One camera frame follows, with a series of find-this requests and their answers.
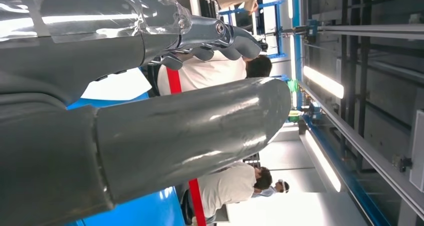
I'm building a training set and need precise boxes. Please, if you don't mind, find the blue metal shelf rack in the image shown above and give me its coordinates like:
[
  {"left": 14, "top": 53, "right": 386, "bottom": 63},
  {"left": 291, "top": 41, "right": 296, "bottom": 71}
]
[
  {"left": 218, "top": 0, "right": 287, "bottom": 59},
  {"left": 66, "top": 91, "right": 186, "bottom": 226}
]

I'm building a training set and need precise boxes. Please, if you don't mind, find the red barrier belt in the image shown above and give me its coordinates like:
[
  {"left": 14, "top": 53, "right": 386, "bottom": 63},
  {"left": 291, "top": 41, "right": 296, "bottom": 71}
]
[{"left": 165, "top": 68, "right": 207, "bottom": 226}]

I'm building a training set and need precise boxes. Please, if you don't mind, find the seated person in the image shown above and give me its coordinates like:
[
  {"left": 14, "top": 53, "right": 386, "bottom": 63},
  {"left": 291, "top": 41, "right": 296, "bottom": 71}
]
[
  {"left": 190, "top": 161, "right": 273, "bottom": 226},
  {"left": 155, "top": 50, "right": 273, "bottom": 97}
]

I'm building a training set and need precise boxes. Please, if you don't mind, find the green hanging sign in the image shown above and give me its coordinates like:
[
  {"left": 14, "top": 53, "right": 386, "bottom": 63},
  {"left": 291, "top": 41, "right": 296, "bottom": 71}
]
[{"left": 286, "top": 79, "right": 300, "bottom": 93}]

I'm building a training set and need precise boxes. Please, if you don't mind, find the long ceiling light strip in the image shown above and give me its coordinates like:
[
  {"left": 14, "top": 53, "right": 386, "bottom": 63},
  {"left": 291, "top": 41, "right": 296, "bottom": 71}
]
[
  {"left": 304, "top": 130, "right": 342, "bottom": 192},
  {"left": 303, "top": 65, "right": 345, "bottom": 100}
]

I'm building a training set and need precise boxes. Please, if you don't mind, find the grey ceiling rail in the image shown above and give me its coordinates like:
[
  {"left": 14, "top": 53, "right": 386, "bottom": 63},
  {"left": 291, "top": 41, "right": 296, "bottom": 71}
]
[
  {"left": 298, "top": 82, "right": 424, "bottom": 212},
  {"left": 283, "top": 23, "right": 424, "bottom": 41}
]

